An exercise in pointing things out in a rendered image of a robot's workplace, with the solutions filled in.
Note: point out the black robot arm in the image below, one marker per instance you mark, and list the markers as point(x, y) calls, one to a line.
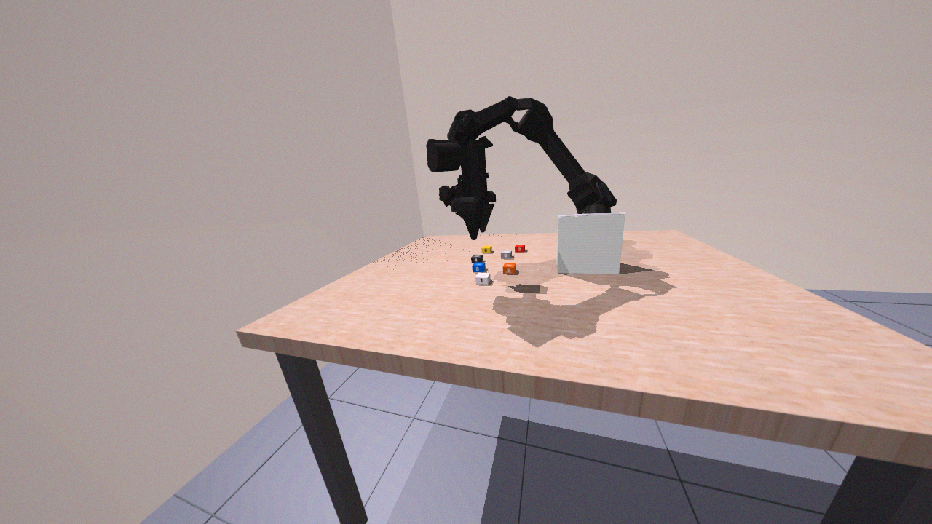
point(588, 193)

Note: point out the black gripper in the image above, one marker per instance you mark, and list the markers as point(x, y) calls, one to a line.
point(474, 207)

